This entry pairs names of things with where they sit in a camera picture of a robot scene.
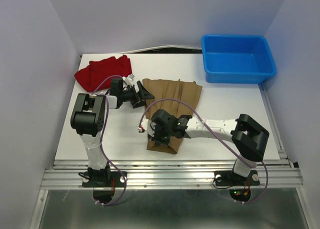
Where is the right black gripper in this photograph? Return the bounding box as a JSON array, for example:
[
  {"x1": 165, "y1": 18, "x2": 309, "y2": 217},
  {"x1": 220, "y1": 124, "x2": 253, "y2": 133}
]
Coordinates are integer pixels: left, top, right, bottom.
[{"x1": 147, "y1": 124, "x2": 173, "y2": 147}]

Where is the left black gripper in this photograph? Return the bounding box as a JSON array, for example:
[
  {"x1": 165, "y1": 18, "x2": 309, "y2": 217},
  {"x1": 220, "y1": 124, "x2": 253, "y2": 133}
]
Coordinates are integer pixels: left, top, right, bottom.
[{"x1": 120, "y1": 81, "x2": 154, "y2": 109}]

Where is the tan skirt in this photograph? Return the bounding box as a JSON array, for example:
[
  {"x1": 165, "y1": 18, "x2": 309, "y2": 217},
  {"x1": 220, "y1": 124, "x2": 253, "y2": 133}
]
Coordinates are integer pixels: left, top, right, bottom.
[{"x1": 141, "y1": 77, "x2": 203, "y2": 155}]

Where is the red skirt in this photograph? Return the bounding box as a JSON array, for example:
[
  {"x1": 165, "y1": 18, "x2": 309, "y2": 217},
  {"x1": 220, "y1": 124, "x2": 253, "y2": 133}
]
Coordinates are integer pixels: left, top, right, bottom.
[{"x1": 74, "y1": 55, "x2": 132, "y2": 93}]

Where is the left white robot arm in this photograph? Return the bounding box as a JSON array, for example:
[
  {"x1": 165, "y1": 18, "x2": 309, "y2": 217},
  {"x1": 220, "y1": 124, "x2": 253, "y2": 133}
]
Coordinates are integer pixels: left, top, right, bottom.
[{"x1": 70, "y1": 74, "x2": 155, "y2": 186}]

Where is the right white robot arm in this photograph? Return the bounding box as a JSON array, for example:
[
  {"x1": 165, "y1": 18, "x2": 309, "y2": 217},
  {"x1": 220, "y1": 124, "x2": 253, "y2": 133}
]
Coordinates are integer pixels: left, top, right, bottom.
[{"x1": 145, "y1": 109, "x2": 270, "y2": 184}]

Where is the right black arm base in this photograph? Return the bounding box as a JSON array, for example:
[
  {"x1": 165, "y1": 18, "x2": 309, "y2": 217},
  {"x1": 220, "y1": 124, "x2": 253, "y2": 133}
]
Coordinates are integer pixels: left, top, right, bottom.
[{"x1": 213, "y1": 170, "x2": 260, "y2": 188}]

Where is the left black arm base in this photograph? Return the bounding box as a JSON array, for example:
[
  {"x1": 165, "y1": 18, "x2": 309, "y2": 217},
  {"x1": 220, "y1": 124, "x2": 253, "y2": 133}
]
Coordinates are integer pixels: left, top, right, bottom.
[{"x1": 78, "y1": 166, "x2": 127, "y2": 188}]

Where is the blue plastic bin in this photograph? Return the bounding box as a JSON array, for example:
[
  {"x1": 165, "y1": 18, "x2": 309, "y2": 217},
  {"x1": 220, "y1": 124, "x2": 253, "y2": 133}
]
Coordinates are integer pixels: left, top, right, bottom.
[{"x1": 201, "y1": 34, "x2": 277, "y2": 84}]

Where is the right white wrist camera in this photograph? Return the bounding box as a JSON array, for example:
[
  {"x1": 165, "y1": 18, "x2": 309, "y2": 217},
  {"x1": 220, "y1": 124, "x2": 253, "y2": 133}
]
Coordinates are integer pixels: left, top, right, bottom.
[{"x1": 137, "y1": 119, "x2": 156, "y2": 137}]

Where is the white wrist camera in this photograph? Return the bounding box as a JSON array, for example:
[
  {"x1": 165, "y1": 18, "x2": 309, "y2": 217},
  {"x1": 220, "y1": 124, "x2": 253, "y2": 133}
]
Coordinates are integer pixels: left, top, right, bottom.
[
  {"x1": 137, "y1": 119, "x2": 156, "y2": 137},
  {"x1": 122, "y1": 74, "x2": 136, "y2": 88}
]

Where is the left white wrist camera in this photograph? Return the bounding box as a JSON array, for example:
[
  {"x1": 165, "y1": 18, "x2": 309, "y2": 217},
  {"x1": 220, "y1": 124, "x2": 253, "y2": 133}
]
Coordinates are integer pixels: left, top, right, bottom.
[{"x1": 122, "y1": 74, "x2": 136, "y2": 88}]

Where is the aluminium mounting rail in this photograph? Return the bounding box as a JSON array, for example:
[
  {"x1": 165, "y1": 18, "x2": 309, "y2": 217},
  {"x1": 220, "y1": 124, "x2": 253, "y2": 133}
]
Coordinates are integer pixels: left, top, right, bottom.
[{"x1": 40, "y1": 159, "x2": 304, "y2": 190}]

